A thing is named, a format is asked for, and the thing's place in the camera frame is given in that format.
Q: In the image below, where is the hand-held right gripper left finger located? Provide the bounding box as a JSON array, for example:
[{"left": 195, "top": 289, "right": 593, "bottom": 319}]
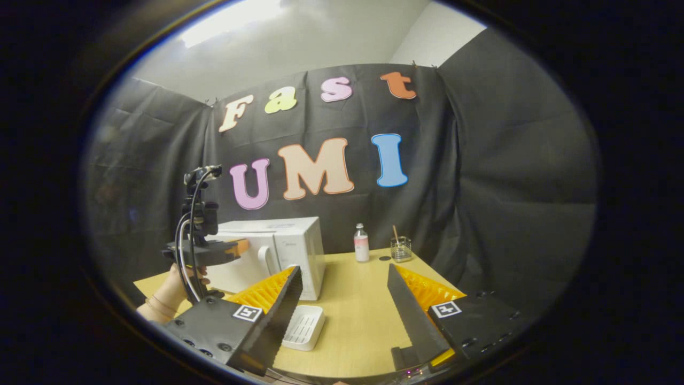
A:
[{"left": 151, "top": 266, "right": 304, "bottom": 378}]

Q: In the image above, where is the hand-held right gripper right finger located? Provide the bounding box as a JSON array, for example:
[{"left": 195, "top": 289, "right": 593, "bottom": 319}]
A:
[{"left": 386, "top": 263, "right": 535, "bottom": 369}]

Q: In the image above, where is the white microwave oven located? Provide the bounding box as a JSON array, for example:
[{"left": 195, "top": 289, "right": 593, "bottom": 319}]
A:
[{"left": 206, "top": 216, "right": 327, "bottom": 301}]

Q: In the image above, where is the white plastic tray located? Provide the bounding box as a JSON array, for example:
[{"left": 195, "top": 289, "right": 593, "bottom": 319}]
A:
[{"left": 282, "top": 305, "right": 325, "bottom": 352}]

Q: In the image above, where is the clear glass cup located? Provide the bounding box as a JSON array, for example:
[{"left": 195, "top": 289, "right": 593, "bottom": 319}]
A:
[{"left": 390, "top": 236, "right": 413, "bottom": 263}]

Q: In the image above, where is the small bottle with pink label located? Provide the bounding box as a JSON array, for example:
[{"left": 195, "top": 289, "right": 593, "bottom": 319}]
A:
[{"left": 354, "top": 223, "right": 370, "bottom": 263}]

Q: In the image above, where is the black backdrop cloth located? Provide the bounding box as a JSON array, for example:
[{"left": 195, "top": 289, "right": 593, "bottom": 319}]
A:
[{"left": 83, "top": 27, "right": 598, "bottom": 316}]

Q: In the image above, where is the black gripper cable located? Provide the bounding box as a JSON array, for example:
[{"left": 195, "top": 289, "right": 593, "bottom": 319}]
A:
[{"left": 174, "top": 168, "right": 214, "bottom": 303}]

